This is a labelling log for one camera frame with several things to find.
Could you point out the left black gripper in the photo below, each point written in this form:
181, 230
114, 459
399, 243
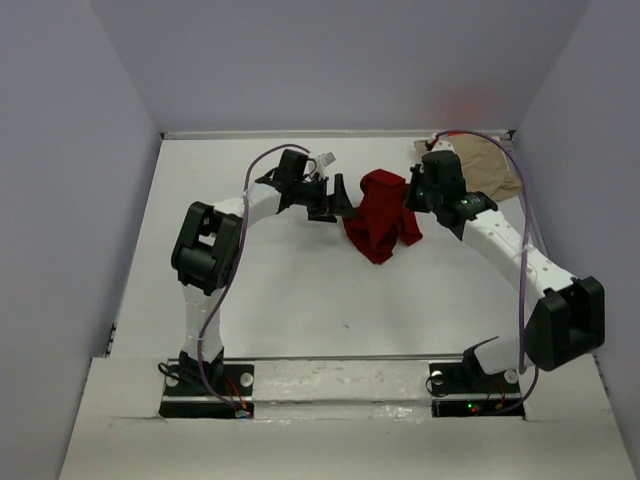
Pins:
337, 203

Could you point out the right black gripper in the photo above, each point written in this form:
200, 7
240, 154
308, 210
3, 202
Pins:
411, 197

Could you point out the red t shirt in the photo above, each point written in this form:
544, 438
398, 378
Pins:
381, 217

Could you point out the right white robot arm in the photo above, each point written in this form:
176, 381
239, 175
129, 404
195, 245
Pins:
562, 316

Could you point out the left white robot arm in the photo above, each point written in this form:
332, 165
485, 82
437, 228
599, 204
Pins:
212, 239

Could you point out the beige t shirt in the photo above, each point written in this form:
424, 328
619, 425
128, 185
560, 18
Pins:
483, 166

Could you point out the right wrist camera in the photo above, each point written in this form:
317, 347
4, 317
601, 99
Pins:
437, 143

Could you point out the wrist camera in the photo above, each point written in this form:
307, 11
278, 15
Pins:
437, 143
319, 165

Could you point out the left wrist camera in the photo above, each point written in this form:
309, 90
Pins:
319, 165

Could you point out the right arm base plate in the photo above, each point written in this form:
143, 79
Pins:
455, 394

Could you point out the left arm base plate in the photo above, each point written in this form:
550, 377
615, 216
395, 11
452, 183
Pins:
186, 397

